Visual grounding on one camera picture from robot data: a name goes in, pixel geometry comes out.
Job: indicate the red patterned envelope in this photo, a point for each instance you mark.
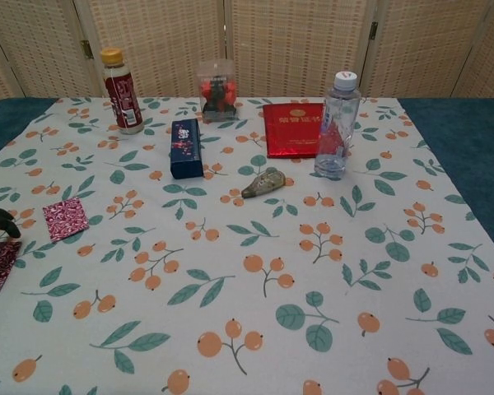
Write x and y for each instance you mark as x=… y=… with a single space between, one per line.
x=66 y=218
x=0 y=263

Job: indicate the red label drink bottle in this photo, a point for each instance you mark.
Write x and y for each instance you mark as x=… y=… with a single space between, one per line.
x=123 y=103

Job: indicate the navy blue floral box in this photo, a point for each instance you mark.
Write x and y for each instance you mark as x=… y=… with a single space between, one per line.
x=185 y=152

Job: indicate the floral orange berry tablecloth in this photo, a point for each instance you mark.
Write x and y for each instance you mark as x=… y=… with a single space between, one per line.
x=230 y=288

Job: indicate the red black toy figure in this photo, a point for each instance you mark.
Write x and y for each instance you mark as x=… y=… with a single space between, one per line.
x=218 y=98

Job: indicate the clear plastic display box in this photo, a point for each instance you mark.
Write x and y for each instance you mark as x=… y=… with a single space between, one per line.
x=216 y=68

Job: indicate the red honour certificate booklet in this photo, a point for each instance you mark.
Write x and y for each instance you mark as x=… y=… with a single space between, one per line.
x=290 y=131

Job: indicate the clear plastic water bottle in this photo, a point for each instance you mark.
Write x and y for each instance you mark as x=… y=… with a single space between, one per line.
x=337 y=123

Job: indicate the teal fabric table cover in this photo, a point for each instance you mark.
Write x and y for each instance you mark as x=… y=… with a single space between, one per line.
x=457 y=140

